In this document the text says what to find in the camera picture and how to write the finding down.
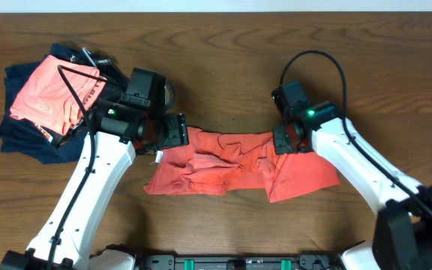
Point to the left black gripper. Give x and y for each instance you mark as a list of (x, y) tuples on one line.
[(176, 133)]

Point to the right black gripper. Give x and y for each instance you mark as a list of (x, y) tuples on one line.
[(280, 144)]

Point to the red soccer t-shirt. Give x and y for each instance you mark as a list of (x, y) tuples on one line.
[(215, 163)]

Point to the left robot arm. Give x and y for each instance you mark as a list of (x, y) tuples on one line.
[(138, 122)]

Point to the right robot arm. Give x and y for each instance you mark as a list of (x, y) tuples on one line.
[(402, 205)]

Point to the folded black garment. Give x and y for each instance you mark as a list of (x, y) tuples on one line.
[(108, 70)]

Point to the folded pink shirt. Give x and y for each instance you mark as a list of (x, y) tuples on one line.
[(46, 100)]

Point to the folded navy garment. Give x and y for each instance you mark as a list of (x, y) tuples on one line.
[(23, 135)]

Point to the black mounting rail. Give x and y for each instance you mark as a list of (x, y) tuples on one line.
[(219, 262)]

